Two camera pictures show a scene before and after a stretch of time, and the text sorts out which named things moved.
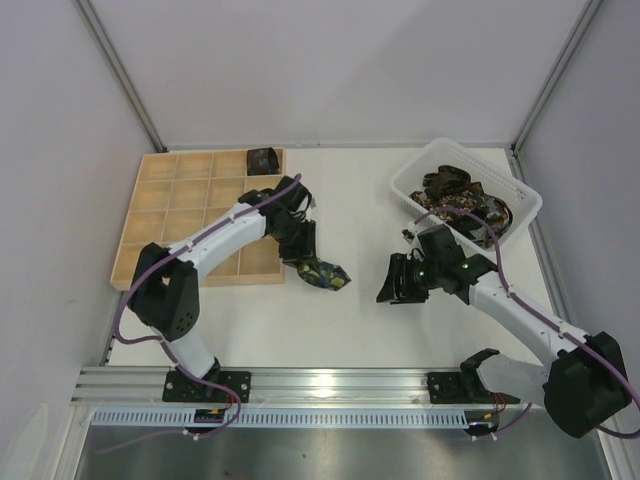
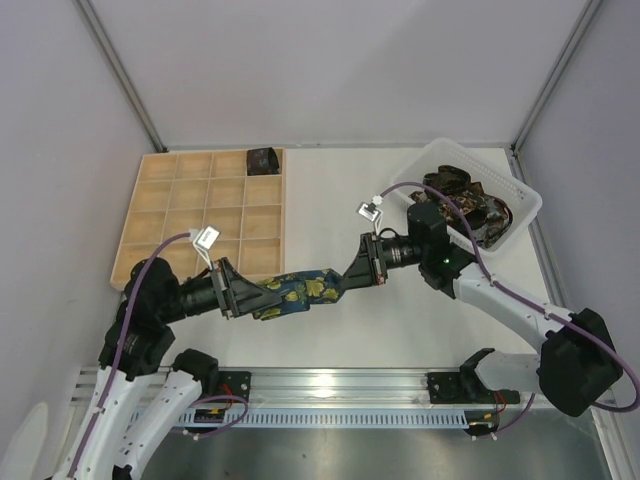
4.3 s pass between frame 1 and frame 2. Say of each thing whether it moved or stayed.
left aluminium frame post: stayed
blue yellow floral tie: moved
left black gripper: moved
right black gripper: moved
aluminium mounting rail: stayed
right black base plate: stayed
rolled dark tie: stayed
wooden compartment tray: stayed
